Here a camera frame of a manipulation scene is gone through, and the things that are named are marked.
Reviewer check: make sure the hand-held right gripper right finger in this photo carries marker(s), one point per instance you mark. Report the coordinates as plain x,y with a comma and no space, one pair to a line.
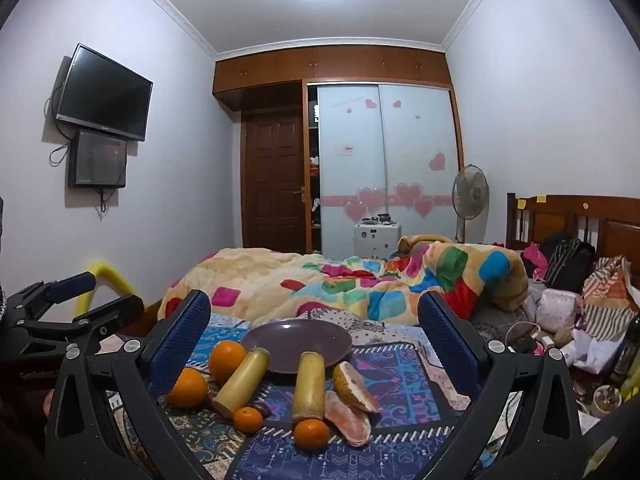
445,340

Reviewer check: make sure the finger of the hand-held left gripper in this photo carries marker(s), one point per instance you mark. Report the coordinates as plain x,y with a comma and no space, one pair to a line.
75,284
112,310

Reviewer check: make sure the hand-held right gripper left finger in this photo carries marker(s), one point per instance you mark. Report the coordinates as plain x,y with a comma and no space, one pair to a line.
180,340

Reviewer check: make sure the large orange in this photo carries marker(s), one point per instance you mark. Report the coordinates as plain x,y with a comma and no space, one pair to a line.
186,387
227,355

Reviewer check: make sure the pomelo piece with rind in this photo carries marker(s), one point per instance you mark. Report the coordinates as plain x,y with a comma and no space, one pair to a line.
352,380

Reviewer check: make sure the small orange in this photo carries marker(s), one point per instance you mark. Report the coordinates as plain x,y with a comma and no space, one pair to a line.
248,419
311,432

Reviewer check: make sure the red jujube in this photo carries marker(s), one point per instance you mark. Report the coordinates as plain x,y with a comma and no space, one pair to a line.
264,408

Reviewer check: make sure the purple plate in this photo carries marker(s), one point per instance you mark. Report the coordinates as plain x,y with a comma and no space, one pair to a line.
300,340

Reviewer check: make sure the peeled pomelo piece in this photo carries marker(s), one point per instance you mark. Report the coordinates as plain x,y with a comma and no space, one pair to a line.
347,417

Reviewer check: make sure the yellow foam tube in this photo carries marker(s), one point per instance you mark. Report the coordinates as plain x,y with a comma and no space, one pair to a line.
107,280

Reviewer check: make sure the blue patterned bed mat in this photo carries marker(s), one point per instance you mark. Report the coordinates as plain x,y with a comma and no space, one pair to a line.
400,395

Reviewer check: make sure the colourful patchwork blanket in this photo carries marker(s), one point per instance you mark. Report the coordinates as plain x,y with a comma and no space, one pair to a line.
350,280

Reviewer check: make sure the pink pouch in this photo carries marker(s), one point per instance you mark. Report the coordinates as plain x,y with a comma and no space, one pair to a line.
557,307

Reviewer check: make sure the white box appliance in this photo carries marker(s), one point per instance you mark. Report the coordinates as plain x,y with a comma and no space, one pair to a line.
377,240

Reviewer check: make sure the pink cloth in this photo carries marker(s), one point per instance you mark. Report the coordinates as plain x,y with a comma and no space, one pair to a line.
534,257

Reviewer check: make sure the black bag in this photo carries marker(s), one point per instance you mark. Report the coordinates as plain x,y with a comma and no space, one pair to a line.
567,260

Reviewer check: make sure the standing fan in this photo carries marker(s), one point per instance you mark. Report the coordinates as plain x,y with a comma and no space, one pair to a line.
470,192

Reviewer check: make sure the striped bag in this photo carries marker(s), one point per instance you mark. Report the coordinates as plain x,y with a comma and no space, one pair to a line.
607,295

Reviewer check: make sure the wooden headboard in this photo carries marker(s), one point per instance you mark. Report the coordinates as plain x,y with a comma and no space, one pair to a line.
575,220

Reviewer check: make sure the dark bottle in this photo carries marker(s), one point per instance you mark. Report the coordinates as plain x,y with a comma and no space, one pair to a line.
629,350

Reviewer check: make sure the brown wooden door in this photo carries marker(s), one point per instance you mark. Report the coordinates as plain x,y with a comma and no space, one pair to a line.
272,180

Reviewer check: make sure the frosted sliding wardrobe door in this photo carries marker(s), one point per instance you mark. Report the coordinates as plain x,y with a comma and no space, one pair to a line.
420,150
350,160

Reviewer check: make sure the wooden wardrobe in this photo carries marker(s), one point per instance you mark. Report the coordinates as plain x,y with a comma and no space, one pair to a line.
330,67

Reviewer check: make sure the small black wall monitor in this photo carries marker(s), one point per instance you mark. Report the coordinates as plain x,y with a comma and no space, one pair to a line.
97,160

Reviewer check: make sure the wall-mounted black television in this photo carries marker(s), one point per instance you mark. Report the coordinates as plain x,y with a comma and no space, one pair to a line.
105,92

